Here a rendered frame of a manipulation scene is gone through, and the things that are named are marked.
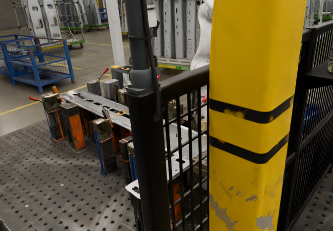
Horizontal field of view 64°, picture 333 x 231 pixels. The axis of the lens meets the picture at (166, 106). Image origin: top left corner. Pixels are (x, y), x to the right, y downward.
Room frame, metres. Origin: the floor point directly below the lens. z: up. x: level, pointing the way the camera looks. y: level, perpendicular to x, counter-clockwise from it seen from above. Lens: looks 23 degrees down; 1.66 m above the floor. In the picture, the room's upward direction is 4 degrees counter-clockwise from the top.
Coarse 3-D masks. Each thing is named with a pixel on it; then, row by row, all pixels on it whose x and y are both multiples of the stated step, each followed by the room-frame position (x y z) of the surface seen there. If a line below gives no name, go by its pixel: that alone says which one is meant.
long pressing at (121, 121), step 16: (64, 96) 1.90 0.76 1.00; (80, 96) 1.87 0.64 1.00; (96, 96) 1.85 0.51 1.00; (96, 112) 1.56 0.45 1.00; (112, 112) 1.53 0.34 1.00; (128, 112) 1.51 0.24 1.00; (128, 128) 1.30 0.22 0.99; (176, 128) 1.25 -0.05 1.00; (176, 144) 1.09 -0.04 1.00; (192, 144) 1.08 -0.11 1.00
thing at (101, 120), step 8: (96, 120) 1.33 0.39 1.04; (104, 120) 1.33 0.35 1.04; (96, 128) 1.30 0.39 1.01; (104, 128) 1.31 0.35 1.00; (96, 136) 1.31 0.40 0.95; (104, 136) 1.31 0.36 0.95; (112, 136) 1.34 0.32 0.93; (104, 144) 1.31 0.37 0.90; (112, 144) 1.34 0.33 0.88; (104, 152) 1.30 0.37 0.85; (112, 152) 1.34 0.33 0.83; (104, 160) 1.29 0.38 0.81; (112, 160) 1.33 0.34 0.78; (104, 168) 1.31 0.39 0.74; (112, 168) 1.32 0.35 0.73; (104, 176) 1.28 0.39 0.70
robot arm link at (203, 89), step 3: (198, 63) 1.77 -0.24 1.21; (201, 63) 1.75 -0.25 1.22; (204, 63) 1.73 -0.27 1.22; (207, 63) 1.73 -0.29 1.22; (195, 66) 1.77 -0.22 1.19; (198, 66) 1.74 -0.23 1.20; (201, 87) 1.71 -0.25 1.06; (204, 87) 1.71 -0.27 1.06; (201, 90) 1.72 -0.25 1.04; (204, 90) 1.72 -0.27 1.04; (201, 93) 1.72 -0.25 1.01; (204, 93) 1.72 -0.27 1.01; (201, 96) 1.72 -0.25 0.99; (204, 96) 1.72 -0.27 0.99
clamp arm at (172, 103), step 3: (171, 102) 1.40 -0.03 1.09; (174, 102) 1.39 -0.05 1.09; (171, 105) 1.39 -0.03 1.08; (174, 105) 1.39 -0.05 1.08; (168, 108) 1.41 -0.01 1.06; (171, 108) 1.39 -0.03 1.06; (168, 111) 1.40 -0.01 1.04; (171, 111) 1.39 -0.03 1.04; (168, 114) 1.40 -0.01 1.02; (171, 114) 1.38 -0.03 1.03; (168, 117) 1.39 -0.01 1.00; (171, 117) 1.38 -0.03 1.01; (168, 120) 1.39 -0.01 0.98
